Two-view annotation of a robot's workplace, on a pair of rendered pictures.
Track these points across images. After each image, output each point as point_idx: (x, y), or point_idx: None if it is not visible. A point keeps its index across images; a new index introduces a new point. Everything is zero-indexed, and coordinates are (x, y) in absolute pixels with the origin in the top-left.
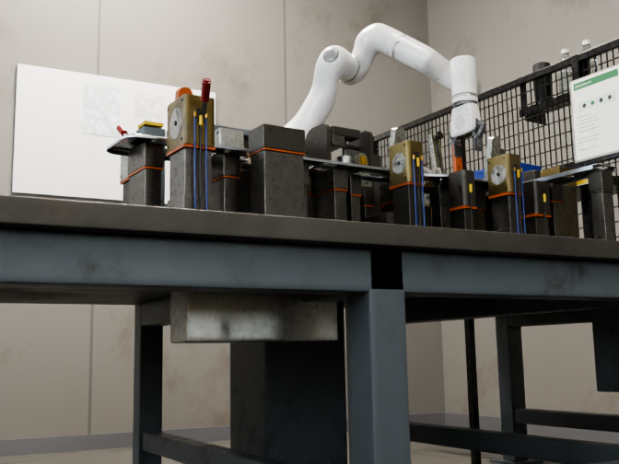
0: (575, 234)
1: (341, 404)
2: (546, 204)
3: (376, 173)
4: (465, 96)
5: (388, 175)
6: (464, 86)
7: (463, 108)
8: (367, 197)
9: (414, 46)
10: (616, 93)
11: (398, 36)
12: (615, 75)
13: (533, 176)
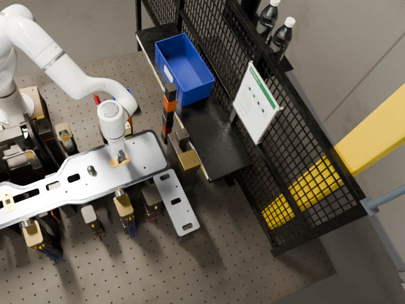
0: (191, 181)
1: None
2: (158, 207)
3: (29, 198)
4: (109, 139)
5: (41, 192)
6: (108, 135)
7: (109, 141)
8: (38, 171)
9: (61, 83)
10: (267, 116)
11: (43, 64)
12: (272, 107)
13: (179, 142)
